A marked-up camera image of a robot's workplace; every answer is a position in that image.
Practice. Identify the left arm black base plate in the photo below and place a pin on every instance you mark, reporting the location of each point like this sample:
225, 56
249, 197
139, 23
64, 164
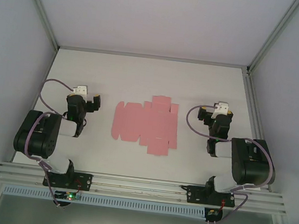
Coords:
81, 181

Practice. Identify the circuit board without light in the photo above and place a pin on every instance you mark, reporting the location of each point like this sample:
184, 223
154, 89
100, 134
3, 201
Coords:
212, 214

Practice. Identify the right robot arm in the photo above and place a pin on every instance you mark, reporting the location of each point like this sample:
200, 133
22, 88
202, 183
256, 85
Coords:
252, 165

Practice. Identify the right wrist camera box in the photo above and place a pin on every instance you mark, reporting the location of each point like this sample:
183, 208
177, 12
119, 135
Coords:
221, 107

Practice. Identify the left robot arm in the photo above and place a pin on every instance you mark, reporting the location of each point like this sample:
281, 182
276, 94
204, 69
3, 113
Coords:
37, 136

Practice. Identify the aluminium frame post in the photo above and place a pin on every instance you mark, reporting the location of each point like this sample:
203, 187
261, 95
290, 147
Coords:
276, 34
39, 5

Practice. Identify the aluminium side rail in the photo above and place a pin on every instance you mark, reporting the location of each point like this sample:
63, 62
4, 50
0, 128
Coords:
256, 130

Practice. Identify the pink paper box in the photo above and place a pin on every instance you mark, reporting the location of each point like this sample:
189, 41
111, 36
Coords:
137, 121

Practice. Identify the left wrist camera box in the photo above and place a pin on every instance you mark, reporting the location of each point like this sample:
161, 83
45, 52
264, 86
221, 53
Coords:
80, 90

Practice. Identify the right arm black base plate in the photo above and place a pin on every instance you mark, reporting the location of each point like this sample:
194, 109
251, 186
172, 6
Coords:
194, 194

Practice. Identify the aluminium frame crossbar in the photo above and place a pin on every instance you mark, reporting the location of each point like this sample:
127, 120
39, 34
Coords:
150, 56

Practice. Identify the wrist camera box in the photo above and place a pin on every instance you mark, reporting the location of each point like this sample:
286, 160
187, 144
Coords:
80, 90
221, 107

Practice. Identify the aluminium mounting rail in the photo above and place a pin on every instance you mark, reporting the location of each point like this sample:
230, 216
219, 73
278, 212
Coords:
134, 188

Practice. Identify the circuit board with green light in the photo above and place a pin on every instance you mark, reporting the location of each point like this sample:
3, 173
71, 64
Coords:
69, 196

